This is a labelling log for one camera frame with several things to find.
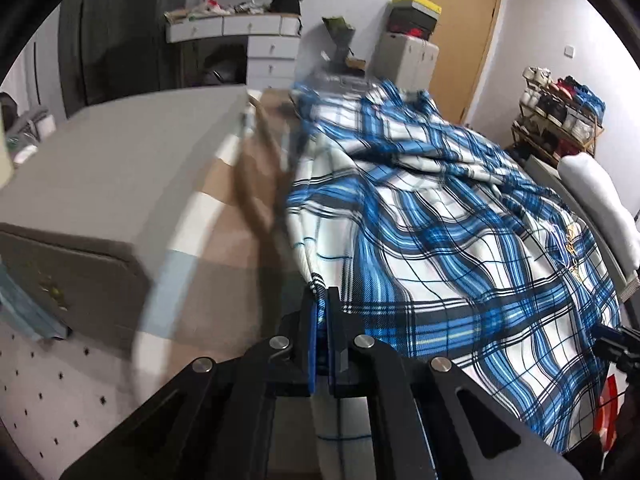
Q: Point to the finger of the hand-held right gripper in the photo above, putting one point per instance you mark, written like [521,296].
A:
[617,347]

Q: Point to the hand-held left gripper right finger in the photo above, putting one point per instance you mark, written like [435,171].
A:
[334,360]

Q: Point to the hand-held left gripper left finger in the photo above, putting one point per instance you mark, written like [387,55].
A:
[314,345]

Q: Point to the blue plaid shirt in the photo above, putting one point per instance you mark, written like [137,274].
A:
[450,260]

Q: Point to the white pillow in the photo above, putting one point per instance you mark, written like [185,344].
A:
[595,195]

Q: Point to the checkered bed sheet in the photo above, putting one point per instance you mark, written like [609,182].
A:
[215,220]

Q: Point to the shoe rack with shoes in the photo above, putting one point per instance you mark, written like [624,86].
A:
[555,115]

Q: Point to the white dotted rug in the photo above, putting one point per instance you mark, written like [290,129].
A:
[60,390]

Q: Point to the silver suitcase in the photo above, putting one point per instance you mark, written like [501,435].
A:
[345,80]

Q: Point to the small brown box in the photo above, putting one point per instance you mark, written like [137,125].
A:
[356,63]

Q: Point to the blue mat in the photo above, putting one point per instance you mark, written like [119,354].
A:
[25,305]

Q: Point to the black handbag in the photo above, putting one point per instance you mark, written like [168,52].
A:
[225,65]

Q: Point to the white dressing table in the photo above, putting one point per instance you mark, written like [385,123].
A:
[272,50]

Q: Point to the white suitcase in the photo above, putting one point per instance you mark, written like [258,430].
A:
[405,60]

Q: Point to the green wrapped bouquet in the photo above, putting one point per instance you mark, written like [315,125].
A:
[339,35]

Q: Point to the black shoe boxes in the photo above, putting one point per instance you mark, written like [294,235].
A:
[412,24]

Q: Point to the wooden door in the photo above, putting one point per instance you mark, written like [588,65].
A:
[465,35]

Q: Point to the pile of small clutter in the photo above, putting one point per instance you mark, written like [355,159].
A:
[215,10]

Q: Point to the yellow lidded box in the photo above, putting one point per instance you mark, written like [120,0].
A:
[415,4]

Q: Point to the grey cushioned seat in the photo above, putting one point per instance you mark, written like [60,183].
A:
[30,125]

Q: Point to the dark wardrobe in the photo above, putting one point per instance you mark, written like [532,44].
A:
[115,35]

